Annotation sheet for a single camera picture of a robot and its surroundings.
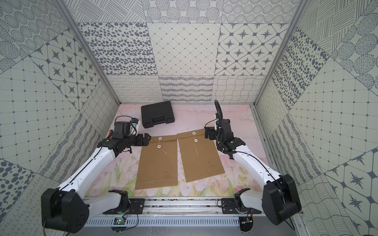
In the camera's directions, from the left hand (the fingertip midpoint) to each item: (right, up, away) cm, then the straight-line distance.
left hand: (146, 136), depth 83 cm
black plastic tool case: (0, +14, +22) cm, 26 cm away
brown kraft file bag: (+31, -15, +10) cm, 36 cm away
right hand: (+40, +4, +2) cm, 41 cm away
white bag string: (+6, -10, +12) cm, 16 cm away
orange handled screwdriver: (-8, +2, -20) cm, 22 cm away
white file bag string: (+29, -9, +12) cm, 33 cm away
